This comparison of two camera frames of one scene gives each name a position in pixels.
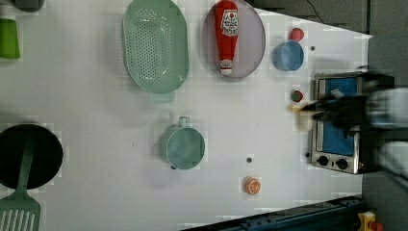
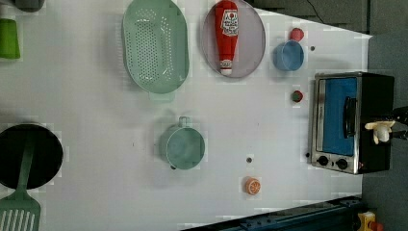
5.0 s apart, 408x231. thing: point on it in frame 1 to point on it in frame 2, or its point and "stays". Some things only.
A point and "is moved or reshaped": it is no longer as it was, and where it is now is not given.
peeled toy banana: x=304 y=118 is moved or reshaped
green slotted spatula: x=21 y=200 stays
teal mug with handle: x=181 y=145 stays
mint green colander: x=155 y=47 stays
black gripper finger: x=320 y=105 to x=400 y=115
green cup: x=9 y=40 stays
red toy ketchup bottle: x=227 y=29 stays
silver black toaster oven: x=334 y=148 stays
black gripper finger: x=322 y=117 to x=401 y=134
